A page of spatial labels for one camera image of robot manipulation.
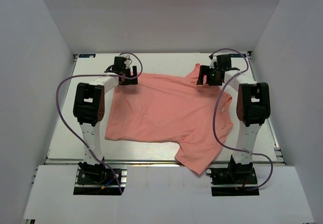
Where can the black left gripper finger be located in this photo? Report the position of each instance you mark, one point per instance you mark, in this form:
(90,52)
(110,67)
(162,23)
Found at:
(129,82)
(134,72)

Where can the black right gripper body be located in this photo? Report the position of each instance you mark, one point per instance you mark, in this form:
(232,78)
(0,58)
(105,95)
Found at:
(212,77)

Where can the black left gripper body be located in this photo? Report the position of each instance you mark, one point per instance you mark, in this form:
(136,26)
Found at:
(127,72)

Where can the pink t shirt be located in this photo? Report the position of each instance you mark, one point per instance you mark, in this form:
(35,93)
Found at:
(164,108)

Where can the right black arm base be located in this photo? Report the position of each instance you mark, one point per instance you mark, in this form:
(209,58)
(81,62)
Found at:
(234,180)

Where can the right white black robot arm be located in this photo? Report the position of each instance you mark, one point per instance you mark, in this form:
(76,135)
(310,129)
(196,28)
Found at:
(253,102)

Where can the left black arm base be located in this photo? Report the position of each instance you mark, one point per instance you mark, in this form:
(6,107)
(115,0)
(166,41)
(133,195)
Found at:
(97,179)

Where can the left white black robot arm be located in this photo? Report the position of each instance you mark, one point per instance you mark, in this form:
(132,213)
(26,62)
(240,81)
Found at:
(89,103)

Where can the right blue corner label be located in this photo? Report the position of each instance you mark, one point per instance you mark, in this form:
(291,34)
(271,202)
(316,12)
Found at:
(235,55)

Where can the blue corner label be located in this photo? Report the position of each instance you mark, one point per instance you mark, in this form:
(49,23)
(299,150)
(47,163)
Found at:
(86,55)
(235,55)

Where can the left blue corner label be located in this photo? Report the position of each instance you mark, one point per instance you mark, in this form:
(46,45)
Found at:
(86,55)

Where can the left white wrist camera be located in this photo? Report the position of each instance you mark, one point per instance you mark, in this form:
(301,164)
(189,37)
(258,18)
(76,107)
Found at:
(128,60)

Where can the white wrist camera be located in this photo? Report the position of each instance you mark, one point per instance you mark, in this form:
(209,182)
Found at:
(128,60)
(213,64)

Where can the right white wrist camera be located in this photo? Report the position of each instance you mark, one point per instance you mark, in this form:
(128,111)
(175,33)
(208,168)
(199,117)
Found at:
(213,64)

